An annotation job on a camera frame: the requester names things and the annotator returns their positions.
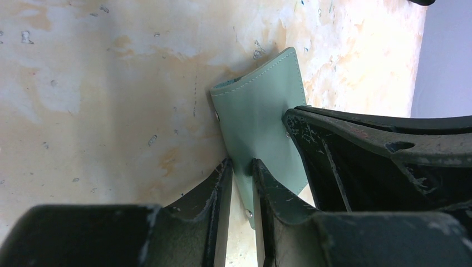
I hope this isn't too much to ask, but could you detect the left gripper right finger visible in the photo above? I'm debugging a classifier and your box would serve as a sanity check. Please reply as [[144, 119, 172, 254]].
[[252, 159, 471, 266]]

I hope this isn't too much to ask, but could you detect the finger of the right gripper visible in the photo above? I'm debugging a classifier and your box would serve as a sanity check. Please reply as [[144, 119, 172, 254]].
[[283, 106, 471, 229]]

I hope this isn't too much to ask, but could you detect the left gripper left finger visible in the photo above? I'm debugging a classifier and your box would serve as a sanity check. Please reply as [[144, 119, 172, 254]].
[[1, 159, 233, 266]]

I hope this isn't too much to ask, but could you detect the green leather card holder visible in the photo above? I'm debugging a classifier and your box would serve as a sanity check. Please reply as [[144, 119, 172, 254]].
[[210, 47, 308, 228]]

